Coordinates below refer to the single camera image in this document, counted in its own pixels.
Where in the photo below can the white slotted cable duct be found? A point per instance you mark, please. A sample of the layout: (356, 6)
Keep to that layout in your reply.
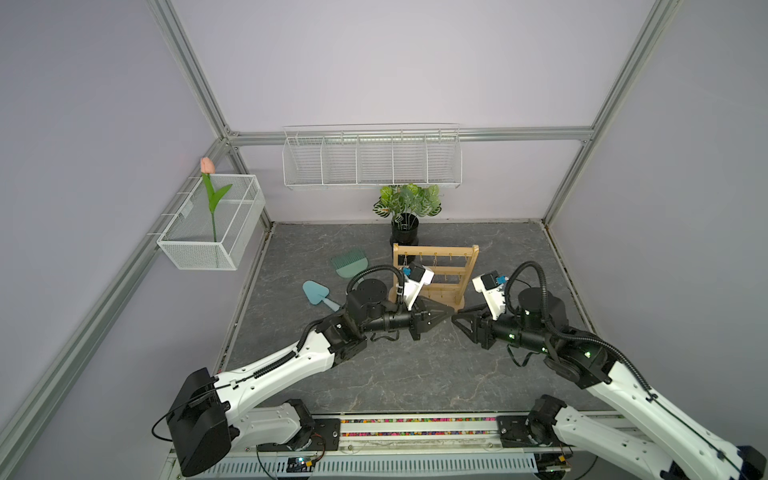
(387, 466)

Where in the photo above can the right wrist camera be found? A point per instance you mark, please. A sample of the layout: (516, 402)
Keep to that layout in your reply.
(492, 287)

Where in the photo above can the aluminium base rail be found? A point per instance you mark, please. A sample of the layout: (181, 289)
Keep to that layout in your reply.
(420, 427)

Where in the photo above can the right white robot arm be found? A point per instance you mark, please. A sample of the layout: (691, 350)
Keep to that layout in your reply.
(674, 445)

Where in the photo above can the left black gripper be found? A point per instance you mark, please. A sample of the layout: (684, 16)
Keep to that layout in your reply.
(415, 317)

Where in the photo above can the white wire wall shelf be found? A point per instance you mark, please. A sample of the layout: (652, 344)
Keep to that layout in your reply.
(372, 155)

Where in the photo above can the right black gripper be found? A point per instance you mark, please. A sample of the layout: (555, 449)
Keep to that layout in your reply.
(481, 326)

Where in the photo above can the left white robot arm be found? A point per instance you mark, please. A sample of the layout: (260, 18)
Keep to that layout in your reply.
(322, 345)

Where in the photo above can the potted green plant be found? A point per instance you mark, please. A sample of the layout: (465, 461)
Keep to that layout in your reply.
(404, 205)

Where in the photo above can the white mesh wall basket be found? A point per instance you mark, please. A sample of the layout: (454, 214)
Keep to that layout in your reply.
(185, 235)

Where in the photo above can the teal small shovel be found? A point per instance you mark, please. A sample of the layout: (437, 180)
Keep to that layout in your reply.
(318, 294)

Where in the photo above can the pink artificial tulip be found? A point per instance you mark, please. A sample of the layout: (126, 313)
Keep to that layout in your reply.
(214, 196)

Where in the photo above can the wooden jewelry display stand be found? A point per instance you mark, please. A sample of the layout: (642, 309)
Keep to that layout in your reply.
(452, 268)

